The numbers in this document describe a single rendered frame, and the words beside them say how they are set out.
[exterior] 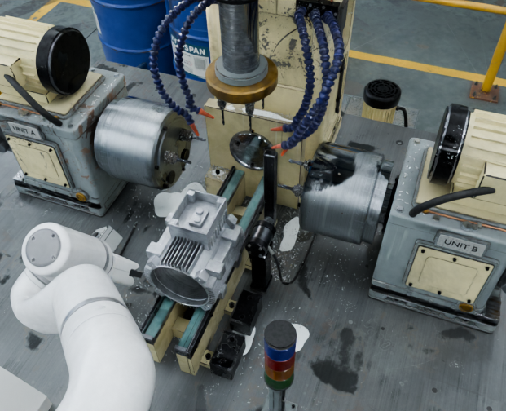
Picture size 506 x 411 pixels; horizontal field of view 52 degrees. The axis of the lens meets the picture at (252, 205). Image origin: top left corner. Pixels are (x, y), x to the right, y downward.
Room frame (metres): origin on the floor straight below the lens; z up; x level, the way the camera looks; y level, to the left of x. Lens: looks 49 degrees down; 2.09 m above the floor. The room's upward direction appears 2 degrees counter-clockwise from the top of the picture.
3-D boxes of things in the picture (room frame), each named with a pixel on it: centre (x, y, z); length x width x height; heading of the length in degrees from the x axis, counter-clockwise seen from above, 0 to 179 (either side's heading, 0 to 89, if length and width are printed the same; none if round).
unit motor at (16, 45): (1.27, 0.63, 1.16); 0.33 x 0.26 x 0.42; 68
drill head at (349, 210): (0.94, -0.28, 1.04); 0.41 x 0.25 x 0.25; 68
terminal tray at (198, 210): (0.81, 0.13, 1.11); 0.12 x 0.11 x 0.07; 158
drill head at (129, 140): (1.20, 0.36, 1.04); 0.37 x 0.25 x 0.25; 68
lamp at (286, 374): (0.45, -0.04, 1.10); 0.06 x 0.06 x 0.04
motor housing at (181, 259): (0.78, 0.15, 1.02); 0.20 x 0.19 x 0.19; 158
